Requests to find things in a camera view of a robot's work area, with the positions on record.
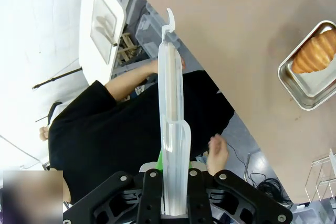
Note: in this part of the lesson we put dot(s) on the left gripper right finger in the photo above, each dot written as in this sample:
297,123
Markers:
199,197

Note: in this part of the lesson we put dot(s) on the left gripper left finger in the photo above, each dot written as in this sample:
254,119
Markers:
147,197

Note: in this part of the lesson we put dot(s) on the steel rectangular container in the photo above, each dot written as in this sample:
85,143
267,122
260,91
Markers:
309,87

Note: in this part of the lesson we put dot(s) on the golden croissant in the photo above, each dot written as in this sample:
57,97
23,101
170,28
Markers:
315,53

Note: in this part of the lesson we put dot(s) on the person's left forearm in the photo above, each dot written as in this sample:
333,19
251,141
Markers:
126,79

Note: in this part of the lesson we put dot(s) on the person's right hand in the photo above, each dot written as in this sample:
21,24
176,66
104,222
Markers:
218,155

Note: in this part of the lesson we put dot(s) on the person's left hand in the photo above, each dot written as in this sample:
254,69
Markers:
153,67

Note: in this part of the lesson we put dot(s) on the person in black t-shirt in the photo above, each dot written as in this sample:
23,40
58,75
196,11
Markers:
105,134

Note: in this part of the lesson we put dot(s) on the clear plastic storage bin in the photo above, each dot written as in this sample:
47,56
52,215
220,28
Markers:
149,30
315,216

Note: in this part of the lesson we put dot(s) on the black tripod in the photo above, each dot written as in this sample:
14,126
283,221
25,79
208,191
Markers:
60,76

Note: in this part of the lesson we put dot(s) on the white side table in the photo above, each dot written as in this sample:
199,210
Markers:
86,37

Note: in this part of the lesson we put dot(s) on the wooden slatted frame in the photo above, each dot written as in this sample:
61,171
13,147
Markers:
127,49

